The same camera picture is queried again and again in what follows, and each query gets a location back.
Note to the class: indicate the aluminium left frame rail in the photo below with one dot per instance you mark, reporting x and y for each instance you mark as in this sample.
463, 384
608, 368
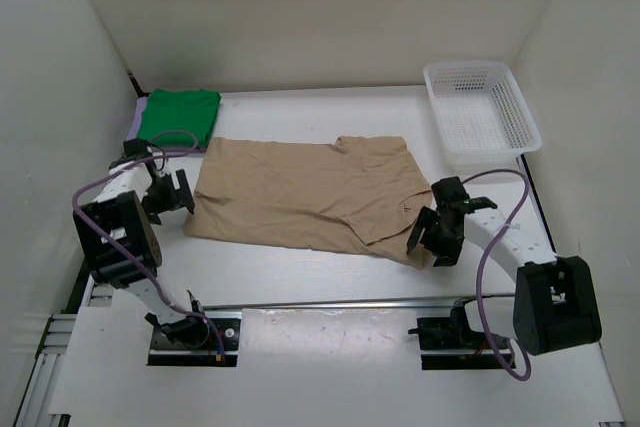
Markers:
75, 301

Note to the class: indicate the purple t shirt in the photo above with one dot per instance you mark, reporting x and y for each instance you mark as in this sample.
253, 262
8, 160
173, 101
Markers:
141, 104

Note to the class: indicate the green t shirt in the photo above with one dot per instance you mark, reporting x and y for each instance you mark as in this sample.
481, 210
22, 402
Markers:
169, 116

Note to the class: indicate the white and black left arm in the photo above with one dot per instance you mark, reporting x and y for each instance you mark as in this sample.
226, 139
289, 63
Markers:
114, 219

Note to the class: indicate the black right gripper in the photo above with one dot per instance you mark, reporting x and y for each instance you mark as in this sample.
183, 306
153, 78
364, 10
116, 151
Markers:
446, 253

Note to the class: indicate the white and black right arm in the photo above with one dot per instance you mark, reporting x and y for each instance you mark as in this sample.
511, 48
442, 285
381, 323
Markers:
553, 306

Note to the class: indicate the white plastic basket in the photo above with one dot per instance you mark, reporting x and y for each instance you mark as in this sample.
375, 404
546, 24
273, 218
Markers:
483, 120

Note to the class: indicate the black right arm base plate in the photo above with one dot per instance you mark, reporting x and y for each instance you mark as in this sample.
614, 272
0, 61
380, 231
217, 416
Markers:
447, 343

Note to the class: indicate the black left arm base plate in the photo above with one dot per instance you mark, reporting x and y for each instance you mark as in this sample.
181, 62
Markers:
197, 347

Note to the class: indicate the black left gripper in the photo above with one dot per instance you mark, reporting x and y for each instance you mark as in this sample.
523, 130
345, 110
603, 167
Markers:
183, 197

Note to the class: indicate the aluminium table edge rail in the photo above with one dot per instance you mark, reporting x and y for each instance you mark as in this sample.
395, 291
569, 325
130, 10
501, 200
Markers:
405, 303

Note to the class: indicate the beige t shirt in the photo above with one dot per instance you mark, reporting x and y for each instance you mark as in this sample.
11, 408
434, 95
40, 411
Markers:
358, 195

